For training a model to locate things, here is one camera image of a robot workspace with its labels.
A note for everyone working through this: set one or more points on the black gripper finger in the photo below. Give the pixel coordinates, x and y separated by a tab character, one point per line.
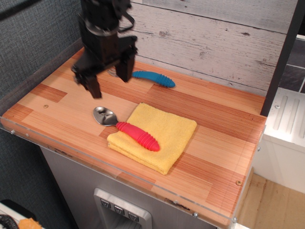
91	84
125	66

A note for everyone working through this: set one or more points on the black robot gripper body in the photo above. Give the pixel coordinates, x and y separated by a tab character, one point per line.
100	49

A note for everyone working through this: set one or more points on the red handled metal spoon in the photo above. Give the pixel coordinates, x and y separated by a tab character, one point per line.
106	117

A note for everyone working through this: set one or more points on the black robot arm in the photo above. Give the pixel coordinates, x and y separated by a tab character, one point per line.
100	23

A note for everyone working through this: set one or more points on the orange object at corner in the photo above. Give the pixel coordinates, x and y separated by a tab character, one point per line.
29	224

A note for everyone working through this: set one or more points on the yellow folded cloth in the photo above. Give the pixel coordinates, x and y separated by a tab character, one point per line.
172	132

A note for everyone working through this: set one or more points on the grey toy fridge cabinet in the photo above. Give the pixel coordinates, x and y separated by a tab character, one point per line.
78	182

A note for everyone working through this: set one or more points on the clear acrylic table edge guard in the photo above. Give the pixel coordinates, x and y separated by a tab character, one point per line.
208	178

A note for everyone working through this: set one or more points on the silver dispenser button panel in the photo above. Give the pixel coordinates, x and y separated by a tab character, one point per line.
117	213

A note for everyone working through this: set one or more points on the white toy sink unit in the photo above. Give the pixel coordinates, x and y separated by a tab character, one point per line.
280	156

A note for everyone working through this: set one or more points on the blue handled metal fork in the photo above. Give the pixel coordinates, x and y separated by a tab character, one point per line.
155	77

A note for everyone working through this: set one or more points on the dark grey right post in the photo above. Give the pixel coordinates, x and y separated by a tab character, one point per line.
284	56

